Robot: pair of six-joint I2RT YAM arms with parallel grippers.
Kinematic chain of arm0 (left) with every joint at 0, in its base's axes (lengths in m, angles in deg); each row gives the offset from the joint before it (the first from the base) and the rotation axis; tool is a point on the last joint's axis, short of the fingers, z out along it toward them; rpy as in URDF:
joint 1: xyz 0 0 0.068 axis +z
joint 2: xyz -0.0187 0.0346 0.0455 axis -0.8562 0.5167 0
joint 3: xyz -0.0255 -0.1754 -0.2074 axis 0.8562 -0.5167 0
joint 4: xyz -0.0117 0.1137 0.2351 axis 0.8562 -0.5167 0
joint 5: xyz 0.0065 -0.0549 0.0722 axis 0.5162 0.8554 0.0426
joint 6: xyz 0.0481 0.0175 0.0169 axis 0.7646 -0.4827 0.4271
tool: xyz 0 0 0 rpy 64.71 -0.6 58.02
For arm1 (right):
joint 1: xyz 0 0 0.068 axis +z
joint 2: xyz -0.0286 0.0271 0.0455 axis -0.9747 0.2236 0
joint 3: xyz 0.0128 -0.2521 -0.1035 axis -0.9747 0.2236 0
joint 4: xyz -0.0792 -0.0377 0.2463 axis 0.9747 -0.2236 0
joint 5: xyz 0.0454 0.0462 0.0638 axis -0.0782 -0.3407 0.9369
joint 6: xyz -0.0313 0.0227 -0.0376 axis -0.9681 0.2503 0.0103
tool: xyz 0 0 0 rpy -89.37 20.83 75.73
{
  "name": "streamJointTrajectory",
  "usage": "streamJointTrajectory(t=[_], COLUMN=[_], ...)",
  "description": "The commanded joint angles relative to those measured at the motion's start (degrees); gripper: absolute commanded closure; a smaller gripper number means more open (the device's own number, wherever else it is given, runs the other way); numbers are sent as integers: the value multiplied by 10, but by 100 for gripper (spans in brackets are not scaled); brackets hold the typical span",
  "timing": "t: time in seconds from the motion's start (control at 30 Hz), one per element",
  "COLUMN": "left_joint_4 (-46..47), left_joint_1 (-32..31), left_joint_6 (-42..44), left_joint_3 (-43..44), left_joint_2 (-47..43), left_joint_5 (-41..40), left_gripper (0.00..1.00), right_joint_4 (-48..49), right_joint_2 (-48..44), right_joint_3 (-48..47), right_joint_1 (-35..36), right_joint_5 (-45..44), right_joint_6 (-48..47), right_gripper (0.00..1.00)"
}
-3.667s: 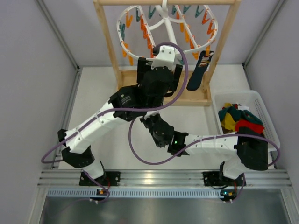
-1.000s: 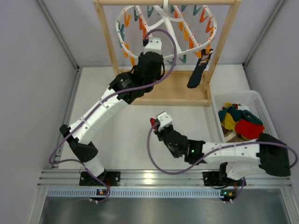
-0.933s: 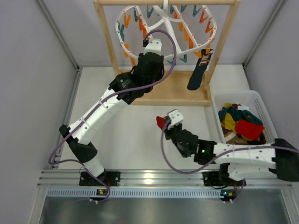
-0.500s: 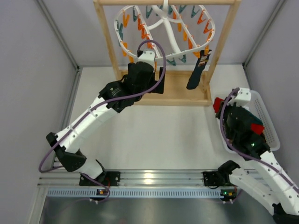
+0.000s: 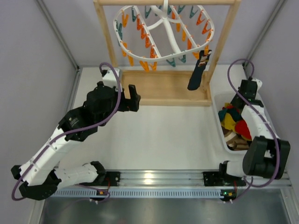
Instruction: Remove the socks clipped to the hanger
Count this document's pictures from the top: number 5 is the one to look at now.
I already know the yellow sock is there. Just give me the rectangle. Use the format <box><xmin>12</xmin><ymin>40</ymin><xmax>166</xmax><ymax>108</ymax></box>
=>
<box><xmin>221</xmin><ymin>113</ymin><xmax>236</xmax><ymax>131</ymax></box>

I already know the red sock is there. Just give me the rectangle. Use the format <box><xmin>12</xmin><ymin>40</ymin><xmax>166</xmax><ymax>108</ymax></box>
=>
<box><xmin>234</xmin><ymin>120</ymin><xmax>252</xmax><ymax>141</ymax></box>

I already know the black sock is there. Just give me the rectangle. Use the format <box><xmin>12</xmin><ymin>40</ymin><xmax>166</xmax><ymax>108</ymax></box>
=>
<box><xmin>187</xmin><ymin>50</ymin><xmax>212</xmax><ymax>91</ymax></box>

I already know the white oval clip hanger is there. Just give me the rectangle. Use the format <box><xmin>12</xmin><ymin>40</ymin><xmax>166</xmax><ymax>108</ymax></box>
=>
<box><xmin>114</xmin><ymin>0</ymin><xmax>214</xmax><ymax>67</ymax></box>

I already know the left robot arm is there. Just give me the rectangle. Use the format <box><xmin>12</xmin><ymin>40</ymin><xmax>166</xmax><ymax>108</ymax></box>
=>
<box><xmin>11</xmin><ymin>82</ymin><xmax>141</xmax><ymax>201</ymax></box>

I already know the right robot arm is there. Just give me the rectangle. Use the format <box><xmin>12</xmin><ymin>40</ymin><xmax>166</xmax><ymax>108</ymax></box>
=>
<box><xmin>218</xmin><ymin>79</ymin><xmax>291</xmax><ymax>180</ymax></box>

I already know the wooden hanger stand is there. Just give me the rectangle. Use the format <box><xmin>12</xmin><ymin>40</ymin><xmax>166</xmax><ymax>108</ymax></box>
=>
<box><xmin>94</xmin><ymin>0</ymin><xmax>240</xmax><ymax>106</ymax></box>

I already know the white plastic basket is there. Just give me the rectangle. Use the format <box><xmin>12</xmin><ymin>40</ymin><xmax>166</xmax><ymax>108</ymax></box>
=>
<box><xmin>212</xmin><ymin>91</ymin><xmax>275</xmax><ymax>155</ymax></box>

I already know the teal sock in basket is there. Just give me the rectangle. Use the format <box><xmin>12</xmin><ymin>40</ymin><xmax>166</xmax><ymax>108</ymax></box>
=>
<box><xmin>218</xmin><ymin>106</ymin><xmax>242</xmax><ymax>122</ymax></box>

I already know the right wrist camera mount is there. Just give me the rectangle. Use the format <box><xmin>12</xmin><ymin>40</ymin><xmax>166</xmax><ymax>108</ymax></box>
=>
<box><xmin>253</xmin><ymin>78</ymin><xmax>263</xmax><ymax>91</ymax></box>

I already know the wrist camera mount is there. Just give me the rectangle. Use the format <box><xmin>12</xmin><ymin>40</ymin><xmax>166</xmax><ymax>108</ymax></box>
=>
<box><xmin>253</xmin><ymin>78</ymin><xmax>263</xmax><ymax>91</ymax></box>
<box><xmin>101</xmin><ymin>68</ymin><xmax>122</xmax><ymax>89</ymax></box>

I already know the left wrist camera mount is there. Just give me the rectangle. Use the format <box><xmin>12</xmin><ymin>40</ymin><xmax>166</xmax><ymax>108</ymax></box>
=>
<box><xmin>101</xmin><ymin>68</ymin><xmax>122</xmax><ymax>89</ymax></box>

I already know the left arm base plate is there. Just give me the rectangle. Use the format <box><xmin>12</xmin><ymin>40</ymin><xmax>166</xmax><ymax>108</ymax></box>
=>
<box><xmin>100</xmin><ymin>171</ymin><xmax>121</xmax><ymax>187</ymax></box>

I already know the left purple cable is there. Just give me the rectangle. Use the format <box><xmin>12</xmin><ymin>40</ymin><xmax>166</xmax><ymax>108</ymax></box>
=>
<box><xmin>11</xmin><ymin>62</ymin><xmax>122</xmax><ymax>203</ymax></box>

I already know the purple cable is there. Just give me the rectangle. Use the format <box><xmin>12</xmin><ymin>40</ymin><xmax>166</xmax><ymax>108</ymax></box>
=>
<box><xmin>11</xmin><ymin>62</ymin><xmax>122</xmax><ymax>203</ymax></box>
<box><xmin>228</xmin><ymin>58</ymin><xmax>281</xmax><ymax>203</ymax></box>

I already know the aluminium rail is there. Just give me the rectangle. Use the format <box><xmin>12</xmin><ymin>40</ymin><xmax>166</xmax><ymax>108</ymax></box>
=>
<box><xmin>37</xmin><ymin>169</ymin><xmax>292</xmax><ymax>187</ymax></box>

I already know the grey slotted cable duct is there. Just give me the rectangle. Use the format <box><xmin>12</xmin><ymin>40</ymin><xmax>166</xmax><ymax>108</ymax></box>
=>
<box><xmin>52</xmin><ymin>188</ymin><xmax>235</xmax><ymax>198</ymax></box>

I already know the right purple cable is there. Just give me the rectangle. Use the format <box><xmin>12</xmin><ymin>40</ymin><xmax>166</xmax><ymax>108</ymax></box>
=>
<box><xmin>228</xmin><ymin>58</ymin><xmax>281</xmax><ymax>203</ymax></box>

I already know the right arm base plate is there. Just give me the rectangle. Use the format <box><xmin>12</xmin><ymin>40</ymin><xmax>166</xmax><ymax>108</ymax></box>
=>
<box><xmin>203</xmin><ymin>171</ymin><xmax>246</xmax><ymax>187</ymax></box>

